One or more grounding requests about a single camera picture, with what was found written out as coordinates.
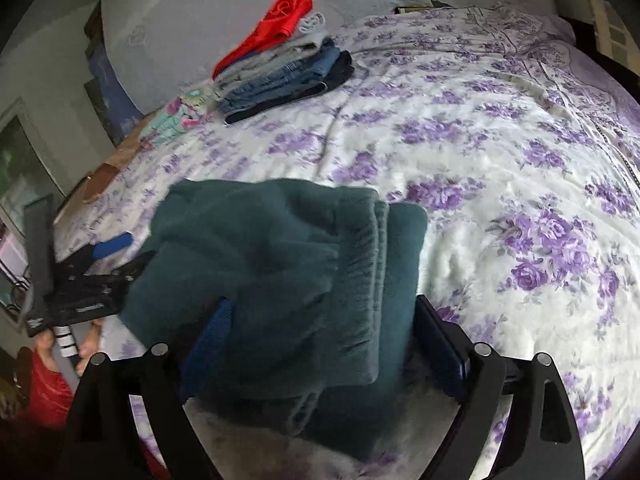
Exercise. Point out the red folded garment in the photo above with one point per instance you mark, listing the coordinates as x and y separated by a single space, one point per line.
275 27

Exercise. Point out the floral turquoise folded blanket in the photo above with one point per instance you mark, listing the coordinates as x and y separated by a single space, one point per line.
187 111

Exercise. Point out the teal fleece pants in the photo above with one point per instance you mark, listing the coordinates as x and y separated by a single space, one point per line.
322 282

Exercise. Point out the blue folded jeans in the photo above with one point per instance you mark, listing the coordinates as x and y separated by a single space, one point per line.
288 80

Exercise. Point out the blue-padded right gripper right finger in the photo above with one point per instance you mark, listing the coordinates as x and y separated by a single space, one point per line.
444 347

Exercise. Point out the dark navy folded pants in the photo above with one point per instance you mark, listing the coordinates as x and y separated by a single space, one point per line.
341 71

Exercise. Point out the purple floral bed sheet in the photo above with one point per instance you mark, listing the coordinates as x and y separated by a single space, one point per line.
524 155

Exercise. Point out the brown cardboard piece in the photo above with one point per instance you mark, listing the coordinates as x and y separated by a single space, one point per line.
93 185

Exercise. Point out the beige checked curtain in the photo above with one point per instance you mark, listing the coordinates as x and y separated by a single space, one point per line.
613 38

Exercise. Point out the window with white frame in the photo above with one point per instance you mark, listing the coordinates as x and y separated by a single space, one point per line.
25 177

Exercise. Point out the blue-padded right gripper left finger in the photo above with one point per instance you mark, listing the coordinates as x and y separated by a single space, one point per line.
205 358

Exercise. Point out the blue patterned board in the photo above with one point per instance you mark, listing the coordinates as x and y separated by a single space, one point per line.
116 111

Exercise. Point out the person's left hand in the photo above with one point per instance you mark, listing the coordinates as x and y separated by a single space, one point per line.
44 343

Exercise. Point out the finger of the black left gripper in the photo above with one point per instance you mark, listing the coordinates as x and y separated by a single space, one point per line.
125 274

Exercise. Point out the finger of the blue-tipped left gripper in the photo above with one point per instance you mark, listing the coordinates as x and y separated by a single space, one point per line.
93 252

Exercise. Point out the grey folded garment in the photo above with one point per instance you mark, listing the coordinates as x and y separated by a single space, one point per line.
309 35

